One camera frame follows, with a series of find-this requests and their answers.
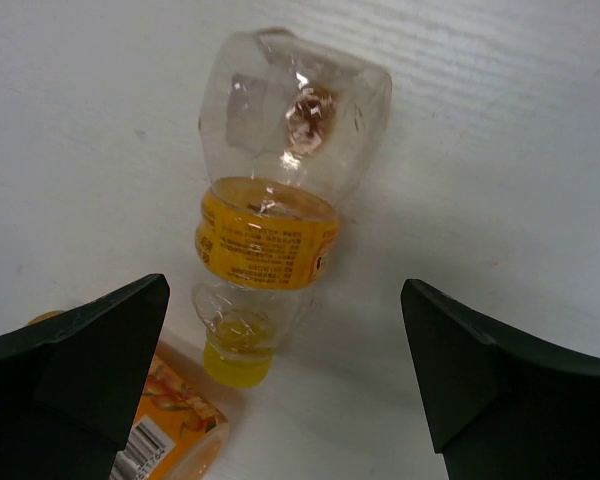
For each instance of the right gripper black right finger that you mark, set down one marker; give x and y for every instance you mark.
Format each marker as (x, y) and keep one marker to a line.
(500, 403)

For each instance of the orange juice bottle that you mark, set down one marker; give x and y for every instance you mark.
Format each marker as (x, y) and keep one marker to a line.
(176, 434)

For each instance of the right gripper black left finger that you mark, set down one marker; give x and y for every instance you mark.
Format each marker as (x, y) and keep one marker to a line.
(70, 385)

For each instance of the clear bottle yellow cap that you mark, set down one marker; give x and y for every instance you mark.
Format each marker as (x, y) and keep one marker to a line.
(288, 129)

